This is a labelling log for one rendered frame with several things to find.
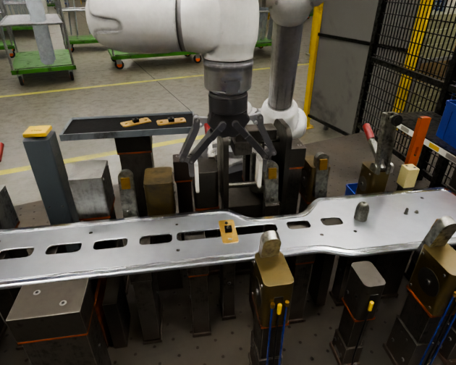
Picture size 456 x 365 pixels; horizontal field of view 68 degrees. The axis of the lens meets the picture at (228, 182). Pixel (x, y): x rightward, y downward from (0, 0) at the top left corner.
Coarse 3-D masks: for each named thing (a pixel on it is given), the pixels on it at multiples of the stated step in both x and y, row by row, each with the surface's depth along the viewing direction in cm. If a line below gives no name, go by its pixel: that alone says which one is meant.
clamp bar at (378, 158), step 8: (384, 112) 90; (392, 112) 90; (384, 120) 90; (392, 120) 87; (400, 120) 87; (384, 128) 90; (392, 128) 91; (384, 136) 91; (392, 136) 92; (384, 144) 93; (392, 144) 92; (376, 152) 95; (384, 152) 94; (376, 160) 95; (384, 160) 96
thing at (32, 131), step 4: (28, 128) 95; (32, 128) 95; (36, 128) 95; (40, 128) 95; (44, 128) 95; (48, 128) 95; (24, 132) 93; (28, 132) 93; (32, 132) 93; (36, 132) 93; (40, 132) 93; (44, 132) 93; (48, 132) 95; (24, 136) 92; (28, 136) 92; (32, 136) 92; (36, 136) 92; (40, 136) 93; (44, 136) 93
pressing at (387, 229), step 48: (384, 192) 95; (432, 192) 96; (0, 240) 78; (48, 240) 78; (96, 240) 78; (192, 240) 78; (240, 240) 78; (288, 240) 78; (336, 240) 78; (384, 240) 78; (0, 288) 67
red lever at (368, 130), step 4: (364, 124) 102; (368, 124) 101; (364, 128) 101; (368, 128) 100; (364, 132) 101; (368, 132) 100; (372, 132) 100; (368, 136) 100; (372, 136) 99; (368, 140) 100; (372, 140) 99; (372, 144) 98; (376, 144) 98; (372, 148) 98; (384, 164) 95; (384, 168) 95
